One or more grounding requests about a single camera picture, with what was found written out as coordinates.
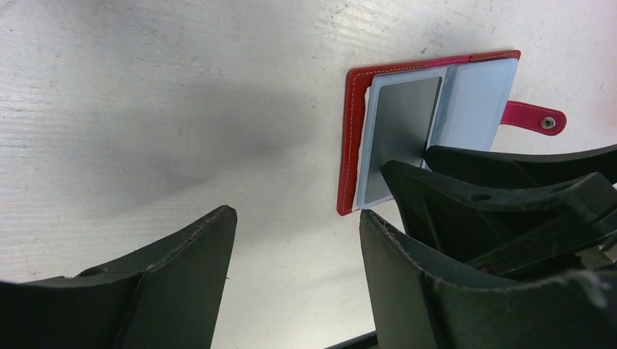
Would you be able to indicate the red leather card holder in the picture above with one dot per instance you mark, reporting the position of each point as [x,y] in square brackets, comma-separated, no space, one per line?
[473,103]

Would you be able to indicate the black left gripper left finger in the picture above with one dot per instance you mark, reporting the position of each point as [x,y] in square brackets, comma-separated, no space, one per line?
[164,295]

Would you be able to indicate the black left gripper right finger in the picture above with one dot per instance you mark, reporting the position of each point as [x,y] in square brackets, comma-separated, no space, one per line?
[422,298]

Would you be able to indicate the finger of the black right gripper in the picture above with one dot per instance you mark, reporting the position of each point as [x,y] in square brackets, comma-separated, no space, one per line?
[514,233]
[515,171]

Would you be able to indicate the grey black-striped card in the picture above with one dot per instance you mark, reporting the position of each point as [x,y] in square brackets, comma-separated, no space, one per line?
[398,123]

